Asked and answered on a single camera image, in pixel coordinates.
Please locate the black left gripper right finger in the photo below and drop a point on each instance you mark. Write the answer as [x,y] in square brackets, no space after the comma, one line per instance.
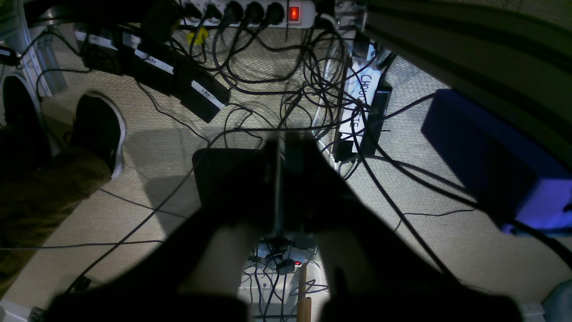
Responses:
[373,275]

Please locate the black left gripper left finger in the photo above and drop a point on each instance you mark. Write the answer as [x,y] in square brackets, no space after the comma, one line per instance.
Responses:
[195,274]

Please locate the blue plastic box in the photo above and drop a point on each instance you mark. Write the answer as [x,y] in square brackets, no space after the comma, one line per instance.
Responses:
[506,172]

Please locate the black shoe white sole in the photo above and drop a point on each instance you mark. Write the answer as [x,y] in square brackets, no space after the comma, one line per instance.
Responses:
[99,127]

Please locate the black power adapter white label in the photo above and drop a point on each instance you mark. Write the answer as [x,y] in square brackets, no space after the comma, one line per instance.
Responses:
[200,92]

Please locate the black power adapter handwritten label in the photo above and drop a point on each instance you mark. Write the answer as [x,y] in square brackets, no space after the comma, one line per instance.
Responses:
[367,93]

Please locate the white power strip red switch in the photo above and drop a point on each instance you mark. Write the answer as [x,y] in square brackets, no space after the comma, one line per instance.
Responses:
[284,14]

